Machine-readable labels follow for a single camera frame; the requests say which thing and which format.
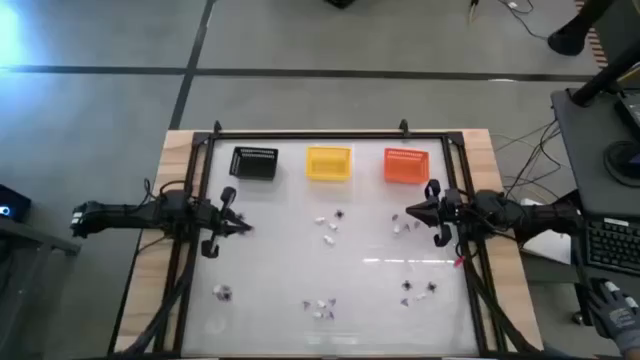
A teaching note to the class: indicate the black box with blue light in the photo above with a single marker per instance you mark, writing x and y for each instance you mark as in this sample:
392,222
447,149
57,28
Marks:
11,205

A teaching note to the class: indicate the black keyboard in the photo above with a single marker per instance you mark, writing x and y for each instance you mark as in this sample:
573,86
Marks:
612,245

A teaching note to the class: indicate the red tag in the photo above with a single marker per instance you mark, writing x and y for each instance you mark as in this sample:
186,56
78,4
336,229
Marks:
457,261

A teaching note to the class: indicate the black floor object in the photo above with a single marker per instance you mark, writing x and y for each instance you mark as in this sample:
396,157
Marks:
340,2

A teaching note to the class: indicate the black monitor stand base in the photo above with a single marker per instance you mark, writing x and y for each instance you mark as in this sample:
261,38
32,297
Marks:
622,160

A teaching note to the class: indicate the person's gloved hand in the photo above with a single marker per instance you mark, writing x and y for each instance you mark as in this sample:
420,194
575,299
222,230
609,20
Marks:
617,315

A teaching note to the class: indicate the dark grey desk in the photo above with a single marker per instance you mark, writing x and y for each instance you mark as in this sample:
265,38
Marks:
590,150

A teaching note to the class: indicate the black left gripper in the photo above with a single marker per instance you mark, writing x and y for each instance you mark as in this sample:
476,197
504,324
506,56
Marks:
218,222

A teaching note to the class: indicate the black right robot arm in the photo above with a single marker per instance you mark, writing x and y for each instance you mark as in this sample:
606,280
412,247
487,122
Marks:
540,217

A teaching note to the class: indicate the black frame clamp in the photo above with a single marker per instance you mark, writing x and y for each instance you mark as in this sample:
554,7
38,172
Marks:
404,126
217,126

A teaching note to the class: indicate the black laptop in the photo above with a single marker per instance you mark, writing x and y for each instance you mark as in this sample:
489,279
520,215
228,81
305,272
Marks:
631,112

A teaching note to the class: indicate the black plastic basket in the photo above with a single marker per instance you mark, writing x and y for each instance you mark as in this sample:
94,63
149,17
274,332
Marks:
252,165

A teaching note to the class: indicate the black aluminium table frame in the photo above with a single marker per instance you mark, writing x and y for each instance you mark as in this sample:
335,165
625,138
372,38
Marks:
360,134

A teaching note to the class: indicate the person's leg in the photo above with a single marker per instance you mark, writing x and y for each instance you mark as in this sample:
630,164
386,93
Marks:
592,10

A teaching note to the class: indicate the yellow plastic basket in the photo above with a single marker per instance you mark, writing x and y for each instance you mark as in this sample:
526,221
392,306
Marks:
327,167

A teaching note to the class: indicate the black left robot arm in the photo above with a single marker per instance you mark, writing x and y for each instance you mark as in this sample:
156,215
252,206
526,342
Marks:
120,215

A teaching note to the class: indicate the orange plastic basket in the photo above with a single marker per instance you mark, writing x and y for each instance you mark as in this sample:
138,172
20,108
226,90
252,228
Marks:
406,167

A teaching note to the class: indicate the black diagonal pole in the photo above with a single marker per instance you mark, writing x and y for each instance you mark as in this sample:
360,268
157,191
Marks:
600,80

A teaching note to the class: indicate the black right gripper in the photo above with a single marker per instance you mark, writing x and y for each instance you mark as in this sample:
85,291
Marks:
447,215

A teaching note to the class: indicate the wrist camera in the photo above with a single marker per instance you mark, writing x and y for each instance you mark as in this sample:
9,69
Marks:
202,206
452,198

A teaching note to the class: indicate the white paper sheet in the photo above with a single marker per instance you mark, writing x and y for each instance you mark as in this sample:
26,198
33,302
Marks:
550,247

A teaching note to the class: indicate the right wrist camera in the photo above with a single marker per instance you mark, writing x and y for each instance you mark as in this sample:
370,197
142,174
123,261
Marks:
452,198

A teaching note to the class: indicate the orange striped mat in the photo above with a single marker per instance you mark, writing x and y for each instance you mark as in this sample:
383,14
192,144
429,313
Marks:
597,45

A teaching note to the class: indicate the black plastic spider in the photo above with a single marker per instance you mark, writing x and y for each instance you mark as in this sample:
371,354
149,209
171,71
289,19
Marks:
407,285
431,287
226,297
339,214

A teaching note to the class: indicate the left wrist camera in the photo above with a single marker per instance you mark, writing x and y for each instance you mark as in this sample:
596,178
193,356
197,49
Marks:
202,206

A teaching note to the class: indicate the yellow stick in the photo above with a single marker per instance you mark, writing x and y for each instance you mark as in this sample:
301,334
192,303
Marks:
472,11

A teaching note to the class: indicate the grey side table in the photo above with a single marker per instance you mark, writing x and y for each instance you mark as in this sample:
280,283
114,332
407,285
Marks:
50,243

